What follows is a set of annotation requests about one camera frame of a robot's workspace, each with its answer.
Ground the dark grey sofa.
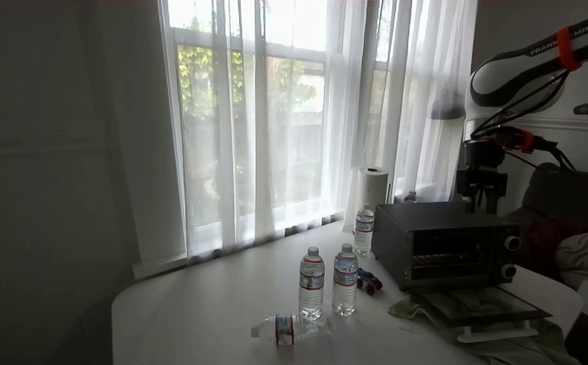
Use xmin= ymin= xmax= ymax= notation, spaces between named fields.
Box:
xmin=507 ymin=160 xmax=588 ymax=279

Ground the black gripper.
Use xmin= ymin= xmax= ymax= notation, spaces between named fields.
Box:
xmin=455 ymin=141 xmax=511 ymax=218

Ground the black toaster oven body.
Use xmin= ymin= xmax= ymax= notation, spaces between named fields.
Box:
xmin=369 ymin=201 xmax=523 ymax=295

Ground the white framed window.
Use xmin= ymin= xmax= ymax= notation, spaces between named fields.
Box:
xmin=158 ymin=0 xmax=404 ymax=260

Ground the black oven door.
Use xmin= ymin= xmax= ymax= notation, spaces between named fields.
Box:
xmin=416 ymin=283 xmax=554 ymax=345

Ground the white paper towel roll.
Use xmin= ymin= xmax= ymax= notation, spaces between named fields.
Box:
xmin=361 ymin=164 xmax=392 ymax=214

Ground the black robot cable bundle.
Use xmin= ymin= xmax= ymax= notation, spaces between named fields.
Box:
xmin=471 ymin=70 xmax=577 ymax=171

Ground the grey lamp shade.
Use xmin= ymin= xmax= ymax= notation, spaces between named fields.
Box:
xmin=430 ymin=99 xmax=468 ymax=123

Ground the small red blue toy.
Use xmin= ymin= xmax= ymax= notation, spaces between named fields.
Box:
xmin=356 ymin=266 xmax=386 ymax=298

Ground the sheer white curtain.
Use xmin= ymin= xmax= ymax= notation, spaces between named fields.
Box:
xmin=90 ymin=0 xmax=480 ymax=268

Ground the clear plastic water bottle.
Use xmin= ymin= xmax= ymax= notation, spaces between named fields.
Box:
xmin=250 ymin=310 xmax=335 ymax=348
xmin=352 ymin=204 xmax=377 ymax=258
xmin=331 ymin=241 xmax=361 ymax=319
xmin=296 ymin=245 xmax=328 ymax=325

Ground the red strap on arm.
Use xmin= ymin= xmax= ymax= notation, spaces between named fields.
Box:
xmin=554 ymin=24 xmax=584 ymax=74

